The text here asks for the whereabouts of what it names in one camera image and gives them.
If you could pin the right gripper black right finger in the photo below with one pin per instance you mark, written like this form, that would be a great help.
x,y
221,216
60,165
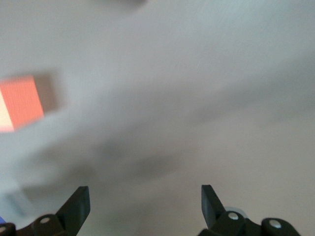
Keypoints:
x,y
211,211

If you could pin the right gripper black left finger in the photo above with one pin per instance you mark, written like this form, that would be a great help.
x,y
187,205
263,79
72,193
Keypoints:
x,y
73,211

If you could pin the indigo blue foam block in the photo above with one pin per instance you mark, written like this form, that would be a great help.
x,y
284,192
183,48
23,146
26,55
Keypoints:
x,y
1,218

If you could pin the orange foam block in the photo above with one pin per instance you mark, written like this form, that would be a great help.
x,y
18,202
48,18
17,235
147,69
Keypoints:
x,y
22,100

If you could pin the brown table cover sheet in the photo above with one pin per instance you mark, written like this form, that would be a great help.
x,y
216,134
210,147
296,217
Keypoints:
x,y
172,73

